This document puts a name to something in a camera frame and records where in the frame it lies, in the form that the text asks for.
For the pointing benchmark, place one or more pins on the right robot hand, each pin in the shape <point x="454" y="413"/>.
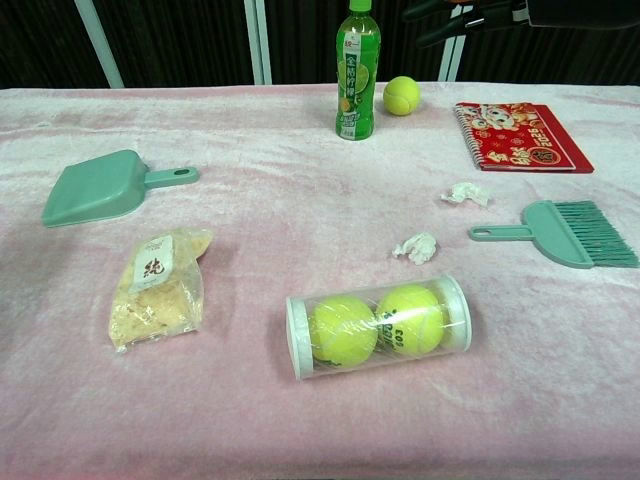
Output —
<point x="492" y="12"/>

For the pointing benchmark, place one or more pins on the loose yellow tennis ball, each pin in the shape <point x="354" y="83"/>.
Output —
<point x="401" y="96"/>

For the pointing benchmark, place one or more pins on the printed packed tennis ball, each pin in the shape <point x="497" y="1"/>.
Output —
<point x="412" y="320"/>

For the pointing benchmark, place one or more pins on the plain packed tennis ball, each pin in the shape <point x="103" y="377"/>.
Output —
<point x="342" y="332"/>

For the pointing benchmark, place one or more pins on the clear tennis ball tube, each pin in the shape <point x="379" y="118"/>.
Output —
<point x="300" y="340"/>

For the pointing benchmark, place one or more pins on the red spiral calendar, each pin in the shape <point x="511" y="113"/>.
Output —
<point x="520" y="140"/>

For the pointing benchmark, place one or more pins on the green drink bottle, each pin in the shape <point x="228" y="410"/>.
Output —
<point x="356" y="100"/>

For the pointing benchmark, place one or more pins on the black pleated curtain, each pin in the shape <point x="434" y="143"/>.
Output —
<point x="190" y="40"/>

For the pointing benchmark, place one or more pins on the green plastic dustpan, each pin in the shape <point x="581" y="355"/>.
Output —
<point x="95" y="190"/>

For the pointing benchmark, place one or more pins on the clear snack bag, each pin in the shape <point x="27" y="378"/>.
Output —
<point x="155" y="295"/>

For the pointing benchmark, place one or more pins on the pink plush tablecloth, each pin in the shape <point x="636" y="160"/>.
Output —
<point x="300" y="425"/>

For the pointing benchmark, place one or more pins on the white frame post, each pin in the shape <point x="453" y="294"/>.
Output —
<point x="260" y="45"/>
<point x="100" y="45"/>
<point x="450" y="65"/>

